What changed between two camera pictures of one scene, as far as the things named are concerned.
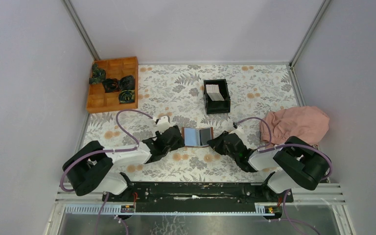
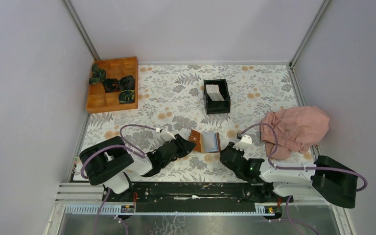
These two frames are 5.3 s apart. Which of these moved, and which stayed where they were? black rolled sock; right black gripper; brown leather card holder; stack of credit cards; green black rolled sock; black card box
Moved: brown leather card holder; right black gripper
Stayed: green black rolled sock; stack of credit cards; black rolled sock; black card box
